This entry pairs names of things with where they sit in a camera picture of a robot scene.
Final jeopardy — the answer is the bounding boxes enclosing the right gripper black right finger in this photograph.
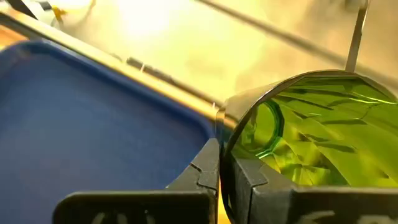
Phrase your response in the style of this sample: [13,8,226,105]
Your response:
[233,155,398,224]

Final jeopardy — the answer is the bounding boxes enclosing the green translucent plastic cup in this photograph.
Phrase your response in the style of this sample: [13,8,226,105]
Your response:
[215,68,398,224]

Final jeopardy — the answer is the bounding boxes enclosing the yellow extension cable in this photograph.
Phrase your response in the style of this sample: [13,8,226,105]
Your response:
[51,4,68,22]

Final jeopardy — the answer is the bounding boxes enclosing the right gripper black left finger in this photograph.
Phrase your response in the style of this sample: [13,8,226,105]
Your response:
[52,138,221,224]

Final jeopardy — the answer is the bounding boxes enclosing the blue plastic tray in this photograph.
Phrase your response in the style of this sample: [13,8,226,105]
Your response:
[0,40,218,224]

